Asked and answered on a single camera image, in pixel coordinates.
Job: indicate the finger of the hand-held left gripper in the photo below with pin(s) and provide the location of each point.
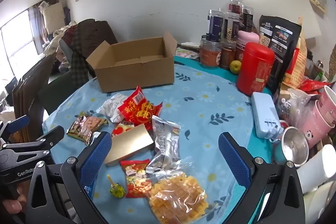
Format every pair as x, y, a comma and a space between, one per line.
51, 134
19, 121

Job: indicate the white snack packet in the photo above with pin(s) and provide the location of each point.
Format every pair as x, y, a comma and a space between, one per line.
111, 106

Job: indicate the grey chair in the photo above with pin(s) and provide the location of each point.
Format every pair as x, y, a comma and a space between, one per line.
65, 49

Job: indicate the brown jacket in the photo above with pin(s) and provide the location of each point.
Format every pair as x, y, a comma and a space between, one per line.
97, 32

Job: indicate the pink canister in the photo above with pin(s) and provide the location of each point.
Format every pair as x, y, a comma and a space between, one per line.
245, 39

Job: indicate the red canister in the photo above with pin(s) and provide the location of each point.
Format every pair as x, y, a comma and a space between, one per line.
254, 69

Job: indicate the pile of clothes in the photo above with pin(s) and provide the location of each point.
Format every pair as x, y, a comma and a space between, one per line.
59, 35

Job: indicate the yellow apple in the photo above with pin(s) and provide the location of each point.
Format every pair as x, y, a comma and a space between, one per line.
235, 66

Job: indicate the brown cardboard box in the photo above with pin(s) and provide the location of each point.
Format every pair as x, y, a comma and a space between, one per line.
136, 74

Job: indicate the light blue power bank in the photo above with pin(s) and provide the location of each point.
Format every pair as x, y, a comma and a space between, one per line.
262, 113

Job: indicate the floral printed packet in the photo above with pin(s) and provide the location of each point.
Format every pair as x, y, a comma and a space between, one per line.
186, 53

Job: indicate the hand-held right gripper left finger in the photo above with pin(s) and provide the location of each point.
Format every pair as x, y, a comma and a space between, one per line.
95, 158

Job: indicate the white foam board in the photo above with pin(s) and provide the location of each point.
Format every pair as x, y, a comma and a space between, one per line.
283, 3

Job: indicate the clear jar of grains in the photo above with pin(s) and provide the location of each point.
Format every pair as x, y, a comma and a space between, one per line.
231, 27

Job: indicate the silver foil snack packet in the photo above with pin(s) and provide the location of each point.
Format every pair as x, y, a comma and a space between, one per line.
165, 142

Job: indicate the clear jar with black label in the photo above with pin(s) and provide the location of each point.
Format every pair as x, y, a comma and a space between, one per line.
246, 18

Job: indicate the purple curtain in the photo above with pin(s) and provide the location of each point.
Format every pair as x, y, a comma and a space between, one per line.
38, 24

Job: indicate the red snack bag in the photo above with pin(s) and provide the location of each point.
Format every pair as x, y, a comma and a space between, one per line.
315, 86

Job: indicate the person's left hand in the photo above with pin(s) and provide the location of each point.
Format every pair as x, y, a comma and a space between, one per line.
10, 204

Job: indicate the clear bag of yellow crackers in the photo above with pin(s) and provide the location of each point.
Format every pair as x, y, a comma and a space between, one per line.
176, 195

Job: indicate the jar of brown powder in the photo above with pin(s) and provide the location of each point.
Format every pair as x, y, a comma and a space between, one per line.
227, 56

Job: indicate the wide jar of orange powder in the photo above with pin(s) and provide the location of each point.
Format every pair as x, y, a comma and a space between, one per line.
210, 54

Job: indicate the small red heart packet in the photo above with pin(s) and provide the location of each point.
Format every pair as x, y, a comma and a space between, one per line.
121, 130

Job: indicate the brown snack packet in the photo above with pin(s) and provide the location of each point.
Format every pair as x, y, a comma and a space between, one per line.
84, 128

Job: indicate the clear jar with red contents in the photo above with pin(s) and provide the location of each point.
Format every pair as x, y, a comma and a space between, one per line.
235, 5

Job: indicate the dark green seat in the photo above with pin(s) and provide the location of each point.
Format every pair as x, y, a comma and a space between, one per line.
63, 90

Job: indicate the small red cartoon packet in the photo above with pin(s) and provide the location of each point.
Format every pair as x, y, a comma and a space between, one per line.
135, 179

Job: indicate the clear jar with blue label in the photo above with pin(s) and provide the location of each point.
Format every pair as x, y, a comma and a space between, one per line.
214, 26

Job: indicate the clear plastic bag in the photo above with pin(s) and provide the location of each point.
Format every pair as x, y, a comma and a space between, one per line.
296, 106

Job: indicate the gold box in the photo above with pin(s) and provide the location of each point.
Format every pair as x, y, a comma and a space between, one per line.
128, 142

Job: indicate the white chopstick packet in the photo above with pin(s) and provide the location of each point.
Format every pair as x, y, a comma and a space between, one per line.
190, 45

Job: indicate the black printed pouch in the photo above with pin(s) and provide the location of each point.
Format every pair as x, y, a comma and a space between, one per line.
281, 43

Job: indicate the stack of brown cardboard sheets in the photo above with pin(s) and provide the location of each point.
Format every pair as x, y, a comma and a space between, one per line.
29, 90

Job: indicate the green candy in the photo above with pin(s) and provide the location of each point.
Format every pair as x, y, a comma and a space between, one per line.
117, 190

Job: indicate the steel-lined teal cup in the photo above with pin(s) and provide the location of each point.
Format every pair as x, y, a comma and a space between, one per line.
294, 146

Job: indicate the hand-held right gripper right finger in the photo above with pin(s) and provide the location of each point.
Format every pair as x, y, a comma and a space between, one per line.
233, 158

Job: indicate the large red snack packet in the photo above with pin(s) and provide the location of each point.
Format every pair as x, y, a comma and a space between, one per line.
139, 111

